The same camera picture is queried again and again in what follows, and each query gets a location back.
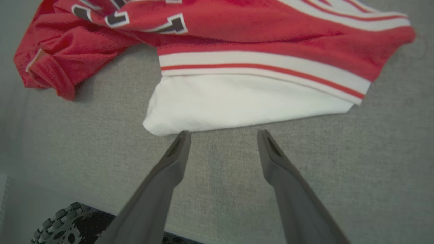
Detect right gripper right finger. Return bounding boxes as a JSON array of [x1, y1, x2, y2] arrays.
[[257, 129, 350, 244]]

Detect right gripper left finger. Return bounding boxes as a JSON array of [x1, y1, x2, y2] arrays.
[[98, 130, 192, 244]]

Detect red and white jersey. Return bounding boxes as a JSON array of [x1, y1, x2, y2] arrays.
[[14, 0, 416, 137]]

